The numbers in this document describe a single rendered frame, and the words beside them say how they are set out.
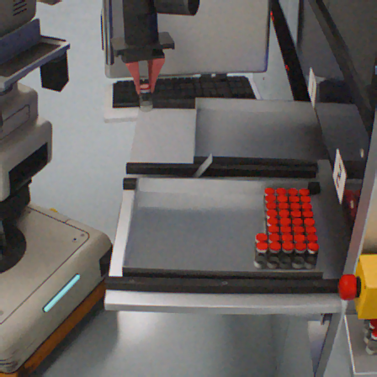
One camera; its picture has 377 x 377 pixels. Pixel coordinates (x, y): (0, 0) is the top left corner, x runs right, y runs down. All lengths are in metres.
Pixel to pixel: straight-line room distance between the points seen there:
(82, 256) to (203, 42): 0.78
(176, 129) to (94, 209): 1.25
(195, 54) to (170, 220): 0.78
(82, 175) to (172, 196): 1.65
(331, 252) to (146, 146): 0.50
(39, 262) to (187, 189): 0.88
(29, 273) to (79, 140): 1.28
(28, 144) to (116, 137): 1.52
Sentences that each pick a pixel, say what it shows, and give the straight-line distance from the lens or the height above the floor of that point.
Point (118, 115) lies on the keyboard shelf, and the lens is 1.69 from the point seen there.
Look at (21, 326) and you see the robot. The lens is 1.87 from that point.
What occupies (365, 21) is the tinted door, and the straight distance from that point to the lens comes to 0.98.
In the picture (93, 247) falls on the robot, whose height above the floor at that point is 0.27.
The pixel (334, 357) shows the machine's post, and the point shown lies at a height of 0.75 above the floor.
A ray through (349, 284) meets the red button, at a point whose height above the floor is 1.01.
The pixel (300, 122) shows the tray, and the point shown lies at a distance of 1.52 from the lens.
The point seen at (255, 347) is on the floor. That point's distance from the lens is 2.11.
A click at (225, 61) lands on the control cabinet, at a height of 0.85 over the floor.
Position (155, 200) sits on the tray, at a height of 0.88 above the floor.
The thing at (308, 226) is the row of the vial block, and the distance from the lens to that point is 1.12.
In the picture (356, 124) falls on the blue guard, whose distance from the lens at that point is 0.99.
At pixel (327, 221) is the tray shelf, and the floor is 0.88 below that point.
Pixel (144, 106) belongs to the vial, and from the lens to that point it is 1.09.
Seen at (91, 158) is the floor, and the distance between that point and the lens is 2.99.
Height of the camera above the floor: 1.63
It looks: 36 degrees down
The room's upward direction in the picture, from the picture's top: straight up
